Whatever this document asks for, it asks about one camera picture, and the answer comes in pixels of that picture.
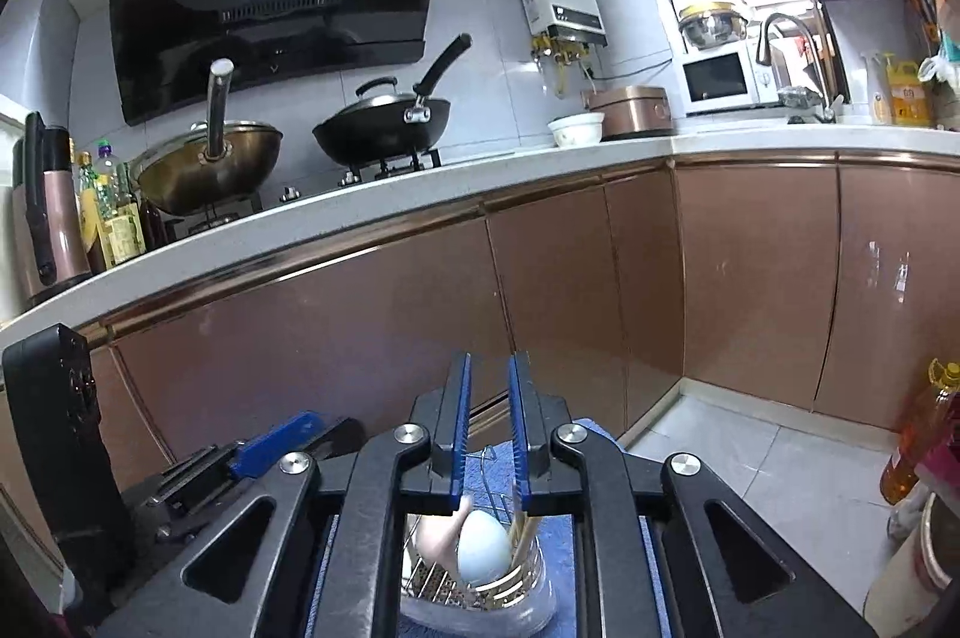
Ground white plastic bag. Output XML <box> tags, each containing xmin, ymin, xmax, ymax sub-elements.
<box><xmin>919</xmin><ymin>34</ymin><xmax>960</xmax><ymax>84</ymax></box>

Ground white plastic bucket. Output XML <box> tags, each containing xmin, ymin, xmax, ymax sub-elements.
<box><xmin>862</xmin><ymin>492</ymin><xmax>960</xmax><ymax>638</ymax></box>

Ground brown kitchen cabinets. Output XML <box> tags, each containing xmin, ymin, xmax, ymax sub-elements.
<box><xmin>0</xmin><ymin>150</ymin><xmax>960</xmax><ymax>534</ymax></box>

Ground clear bottle blue cap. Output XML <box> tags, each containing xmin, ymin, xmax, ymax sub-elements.
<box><xmin>94</xmin><ymin>139</ymin><xmax>147</xmax><ymax>268</ymax></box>

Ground pink ceramic spoon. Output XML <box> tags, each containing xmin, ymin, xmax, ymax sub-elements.
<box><xmin>416</xmin><ymin>495</ymin><xmax>473</xmax><ymax>571</ymax></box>

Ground glass pot lid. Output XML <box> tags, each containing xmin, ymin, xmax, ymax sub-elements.
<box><xmin>352</xmin><ymin>75</ymin><xmax>417</xmax><ymax>110</ymax></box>

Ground blue fluffy towel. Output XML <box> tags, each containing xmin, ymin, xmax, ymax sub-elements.
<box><xmin>319</xmin><ymin>417</ymin><xmax>672</xmax><ymax>638</ymax></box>

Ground dark sauce bottle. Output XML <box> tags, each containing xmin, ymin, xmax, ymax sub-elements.
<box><xmin>137</xmin><ymin>195</ymin><xmax>172</xmax><ymax>253</ymax></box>

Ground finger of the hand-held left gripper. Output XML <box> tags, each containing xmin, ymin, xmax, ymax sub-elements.
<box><xmin>229</xmin><ymin>411</ymin><xmax>327</xmax><ymax>481</ymax></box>
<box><xmin>319</xmin><ymin>417</ymin><xmax>368</xmax><ymax>463</ymax></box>

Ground gas stove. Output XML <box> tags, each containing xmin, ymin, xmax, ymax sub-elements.
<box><xmin>161</xmin><ymin>146</ymin><xmax>443</xmax><ymax>234</ymax></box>

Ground steel wok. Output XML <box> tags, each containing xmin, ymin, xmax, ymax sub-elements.
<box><xmin>129</xmin><ymin>59</ymin><xmax>284</xmax><ymax>217</ymax></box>

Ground steel kitchen faucet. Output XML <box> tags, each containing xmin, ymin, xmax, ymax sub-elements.
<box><xmin>756</xmin><ymin>13</ymin><xmax>837</xmax><ymax>123</ymax></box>

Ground white microwave oven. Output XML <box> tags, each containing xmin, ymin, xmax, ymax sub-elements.
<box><xmin>681</xmin><ymin>45</ymin><xmax>781</xmax><ymax>114</ymax></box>

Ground black glass range hood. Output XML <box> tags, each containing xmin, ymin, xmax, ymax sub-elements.
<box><xmin>109</xmin><ymin>0</ymin><xmax>455</xmax><ymax>127</ymax></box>

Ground maroon dustpan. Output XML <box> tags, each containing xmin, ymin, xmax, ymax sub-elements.
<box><xmin>911</xmin><ymin>432</ymin><xmax>960</xmax><ymax>504</ymax></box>

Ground clear plastic utensil holder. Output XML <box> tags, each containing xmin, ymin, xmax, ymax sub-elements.
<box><xmin>399</xmin><ymin>447</ymin><xmax>578</xmax><ymax>636</ymax></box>

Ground amber oil bottle yellow cap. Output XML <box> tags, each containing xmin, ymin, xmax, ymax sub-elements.
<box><xmin>879</xmin><ymin>359</ymin><xmax>960</xmax><ymax>505</ymax></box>

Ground yellow oil jug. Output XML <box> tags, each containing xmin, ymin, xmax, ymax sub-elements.
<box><xmin>872</xmin><ymin>53</ymin><xmax>936</xmax><ymax>127</ymax></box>

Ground yellow bottle green cap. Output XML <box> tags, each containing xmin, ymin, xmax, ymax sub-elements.
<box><xmin>73</xmin><ymin>152</ymin><xmax>110</xmax><ymax>275</ymax></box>

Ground steel pot with glass lid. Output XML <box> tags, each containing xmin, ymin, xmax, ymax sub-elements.
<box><xmin>679</xmin><ymin>2</ymin><xmax>749</xmax><ymax>48</ymax></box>

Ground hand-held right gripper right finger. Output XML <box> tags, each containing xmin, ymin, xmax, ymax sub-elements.
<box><xmin>508</xmin><ymin>350</ymin><xmax>877</xmax><ymax>638</ymax></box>

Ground pink black kitchen jug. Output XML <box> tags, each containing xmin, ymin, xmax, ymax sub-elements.
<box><xmin>11</xmin><ymin>111</ymin><xmax>92</xmax><ymax>309</ymax></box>

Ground white kitchen countertop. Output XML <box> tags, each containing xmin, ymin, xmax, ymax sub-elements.
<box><xmin>0</xmin><ymin>120</ymin><xmax>960</xmax><ymax>339</ymax></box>

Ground bronze rice cooker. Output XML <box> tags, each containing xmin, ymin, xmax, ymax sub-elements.
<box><xmin>581</xmin><ymin>85</ymin><xmax>674</xmax><ymax>142</ymax></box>

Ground light blue ceramic spoon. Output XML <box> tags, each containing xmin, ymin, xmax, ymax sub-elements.
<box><xmin>456</xmin><ymin>509</ymin><xmax>502</xmax><ymax>585</ymax></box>

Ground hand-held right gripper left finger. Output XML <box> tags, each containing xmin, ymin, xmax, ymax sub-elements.
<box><xmin>94</xmin><ymin>351</ymin><xmax>473</xmax><ymax>638</ymax></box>

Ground black wok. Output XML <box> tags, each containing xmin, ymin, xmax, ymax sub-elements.
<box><xmin>311</xmin><ymin>32</ymin><xmax>473</xmax><ymax>166</ymax></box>

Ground white ceramic bowl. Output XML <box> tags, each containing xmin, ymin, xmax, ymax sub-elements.
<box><xmin>547</xmin><ymin>111</ymin><xmax>605</xmax><ymax>148</ymax></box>

